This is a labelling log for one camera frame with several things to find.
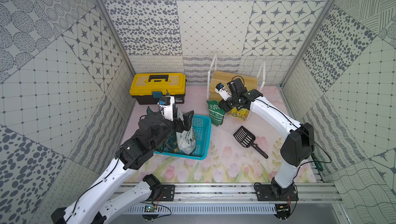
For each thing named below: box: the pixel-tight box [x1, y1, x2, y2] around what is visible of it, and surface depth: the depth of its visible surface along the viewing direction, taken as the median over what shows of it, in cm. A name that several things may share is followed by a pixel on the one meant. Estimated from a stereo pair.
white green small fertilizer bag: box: [206, 100, 226, 127], surface depth 91 cm
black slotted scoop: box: [233, 125, 269, 159], surface depth 95 cm
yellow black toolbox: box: [129, 73, 187, 105], surface depth 100 cm
